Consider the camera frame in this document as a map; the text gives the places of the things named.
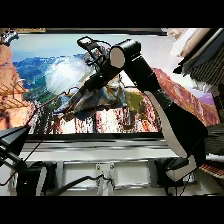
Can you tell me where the brown clothes hanger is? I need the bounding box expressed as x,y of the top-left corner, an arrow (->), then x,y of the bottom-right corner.
19,85 -> 83,163

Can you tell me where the black garment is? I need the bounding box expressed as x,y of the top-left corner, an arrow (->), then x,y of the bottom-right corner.
172,29 -> 224,76

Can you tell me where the grey-blue garment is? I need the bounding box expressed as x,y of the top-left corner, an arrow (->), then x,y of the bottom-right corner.
54,74 -> 129,122

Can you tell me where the beige garment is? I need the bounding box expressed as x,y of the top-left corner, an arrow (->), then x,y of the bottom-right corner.
181,27 -> 218,58

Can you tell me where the red striped garment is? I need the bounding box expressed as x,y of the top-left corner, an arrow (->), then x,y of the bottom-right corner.
199,161 -> 224,179

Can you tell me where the black cable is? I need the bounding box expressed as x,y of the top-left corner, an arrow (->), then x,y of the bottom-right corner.
49,174 -> 116,197

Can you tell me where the silver frame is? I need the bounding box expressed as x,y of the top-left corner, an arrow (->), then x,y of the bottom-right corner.
0,133 -> 224,197

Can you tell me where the white garment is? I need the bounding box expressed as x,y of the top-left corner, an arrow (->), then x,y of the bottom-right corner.
167,27 -> 201,58

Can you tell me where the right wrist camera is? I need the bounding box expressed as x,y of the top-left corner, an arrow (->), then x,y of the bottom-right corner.
76,35 -> 113,68

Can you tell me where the dark garment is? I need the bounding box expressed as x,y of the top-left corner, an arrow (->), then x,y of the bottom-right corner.
203,123 -> 224,156

